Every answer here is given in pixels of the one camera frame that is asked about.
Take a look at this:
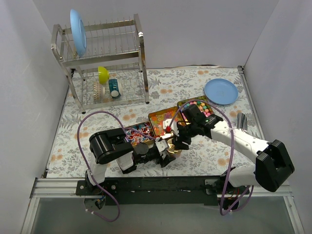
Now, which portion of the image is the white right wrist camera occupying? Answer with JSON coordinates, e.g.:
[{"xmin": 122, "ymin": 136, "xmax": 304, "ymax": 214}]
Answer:
[{"xmin": 163, "ymin": 119, "xmax": 184, "ymax": 136}]

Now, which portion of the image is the tin of colourful star candies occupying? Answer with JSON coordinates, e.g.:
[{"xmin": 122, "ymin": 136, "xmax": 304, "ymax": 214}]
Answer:
[{"xmin": 177, "ymin": 96, "xmax": 214, "ymax": 121}]

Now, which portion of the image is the yellow-green bowl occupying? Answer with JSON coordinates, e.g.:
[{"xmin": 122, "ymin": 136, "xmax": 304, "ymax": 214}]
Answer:
[{"xmin": 97, "ymin": 66, "xmax": 109, "ymax": 85}]

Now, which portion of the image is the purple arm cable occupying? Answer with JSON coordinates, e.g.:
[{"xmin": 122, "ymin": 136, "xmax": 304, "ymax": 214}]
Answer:
[
  {"xmin": 168, "ymin": 99, "xmax": 254, "ymax": 216},
  {"xmin": 77, "ymin": 111, "xmax": 159, "ymax": 222}
]

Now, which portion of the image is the blue plate on mat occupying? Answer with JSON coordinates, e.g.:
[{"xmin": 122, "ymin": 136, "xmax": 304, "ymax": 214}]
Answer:
[{"xmin": 204, "ymin": 78, "xmax": 238, "ymax": 105}]

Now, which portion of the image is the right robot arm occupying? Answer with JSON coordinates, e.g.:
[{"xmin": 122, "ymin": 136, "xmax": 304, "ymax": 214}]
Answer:
[{"xmin": 171, "ymin": 104, "xmax": 295, "ymax": 194}]

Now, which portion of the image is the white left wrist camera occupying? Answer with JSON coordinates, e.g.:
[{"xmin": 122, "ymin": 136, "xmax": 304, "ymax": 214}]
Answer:
[{"xmin": 155, "ymin": 137, "xmax": 169, "ymax": 156}]

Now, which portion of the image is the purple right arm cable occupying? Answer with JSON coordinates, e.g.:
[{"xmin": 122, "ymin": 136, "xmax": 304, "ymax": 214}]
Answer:
[{"xmin": 168, "ymin": 99, "xmax": 254, "ymax": 216}]

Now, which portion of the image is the clear glass jar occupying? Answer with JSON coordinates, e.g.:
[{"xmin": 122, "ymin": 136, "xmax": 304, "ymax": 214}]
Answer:
[{"xmin": 167, "ymin": 150, "xmax": 182, "ymax": 158}]

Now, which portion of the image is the silver metal scoop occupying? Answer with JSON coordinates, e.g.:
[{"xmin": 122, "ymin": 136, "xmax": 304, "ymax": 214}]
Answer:
[{"xmin": 236, "ymin": 113, "xmax": 248, "ymax": 131}]

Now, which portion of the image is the patterned tape roll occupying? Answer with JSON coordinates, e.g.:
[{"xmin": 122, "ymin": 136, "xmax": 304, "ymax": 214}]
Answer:
[{"xmin": 93, "ymin": 82, "xmax": 105, "ymax": 102}]

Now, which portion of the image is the gold round jar lid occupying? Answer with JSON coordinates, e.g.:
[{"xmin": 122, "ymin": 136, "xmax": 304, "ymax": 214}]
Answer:
[{"xmin": 167, "ymin": 138, "xmax": 176, "ymax": 150}]

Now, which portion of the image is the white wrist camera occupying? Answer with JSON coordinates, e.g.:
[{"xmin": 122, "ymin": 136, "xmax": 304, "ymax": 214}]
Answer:
[
  {"xmin": 155, "ymin": 137, "xmax": 169, "ymax": 156},
  {"xmin": 163, "ymin": 119, "xmax": 184, "ymax": 136}
]

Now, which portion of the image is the steel dish rack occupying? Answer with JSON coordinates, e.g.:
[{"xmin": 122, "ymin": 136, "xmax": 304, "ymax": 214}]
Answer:
[{"xmin": 51, "ymin": 14, "xmax": 150, "ymax": 114}]

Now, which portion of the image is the blue plate in rack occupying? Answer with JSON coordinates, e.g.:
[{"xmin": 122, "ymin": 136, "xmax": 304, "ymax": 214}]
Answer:
[{"xmin": 70, "ymin": 9, "xmax": 87, "ymax": 58}]

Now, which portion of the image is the gold tin of candies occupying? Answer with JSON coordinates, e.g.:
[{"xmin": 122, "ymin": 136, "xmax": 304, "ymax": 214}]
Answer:
[{"xmin": 125, "ymin": 121, "xmax": 156, "ymax": 147}]

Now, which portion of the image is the black metal base rail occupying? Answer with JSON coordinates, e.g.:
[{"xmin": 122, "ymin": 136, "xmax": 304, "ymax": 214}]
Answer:
[{"xmin": 75, "ymin": 175, "xmax": 251, "ymax": 207}]

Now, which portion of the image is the tin of gummy candies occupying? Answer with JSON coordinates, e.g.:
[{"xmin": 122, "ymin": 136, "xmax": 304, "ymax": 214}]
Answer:
[{"xmin": 148, "ymin": 106, "xmax": 178, "ymax": 139}]

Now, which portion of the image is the teal and white cup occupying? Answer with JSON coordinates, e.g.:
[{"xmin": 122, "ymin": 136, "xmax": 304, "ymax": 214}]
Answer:
[{"xmin": 108, "ymin": 78, "xmax": 123, "ymax": 98}]

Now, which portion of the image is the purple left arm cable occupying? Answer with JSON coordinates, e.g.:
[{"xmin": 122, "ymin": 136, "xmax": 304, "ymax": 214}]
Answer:
[{"xmin": 77, "ymin": 111, "xmax": 159, "ymax": 222}]

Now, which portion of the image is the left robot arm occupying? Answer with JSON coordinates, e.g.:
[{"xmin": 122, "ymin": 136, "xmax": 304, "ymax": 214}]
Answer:
[{"xmin": 85, "ymin": 128, "xmax": 174, "ymax": 195}]

